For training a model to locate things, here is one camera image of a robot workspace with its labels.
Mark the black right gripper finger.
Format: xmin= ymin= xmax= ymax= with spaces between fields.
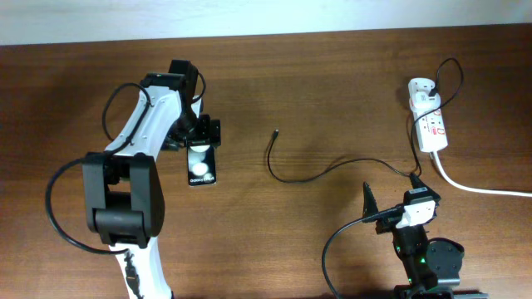
xmin=362 ymin=182 xmax=379 ymax=218
xmin=409 ymin=173 xmax=428 ymax=192

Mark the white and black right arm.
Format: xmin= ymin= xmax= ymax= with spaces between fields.
xmin=362 ymin=174 xmax=489 ymax=299

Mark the black Galaxy flip phone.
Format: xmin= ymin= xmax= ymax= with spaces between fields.
xmin=187 ymin=145 xmax=217 ymax=187

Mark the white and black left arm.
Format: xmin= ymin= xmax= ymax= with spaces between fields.
xmin=82 ymin=71 xmax=221 ymax=298

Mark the white power strip cord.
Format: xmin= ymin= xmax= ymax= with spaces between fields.
xmin=430 ymin=150 xmax=532 ymax=199

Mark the white USB charger adapter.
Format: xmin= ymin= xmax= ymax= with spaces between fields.
xmin=410 ymin=91 xmax=441 ymax=113

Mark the white power strip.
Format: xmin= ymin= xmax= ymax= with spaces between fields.
xmin=408 ymin=78 xmax=448 ymax=153

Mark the black USB-C charging cable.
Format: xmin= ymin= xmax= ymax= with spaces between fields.
xmin=266 ymin=56 xmax=465 ymax=184

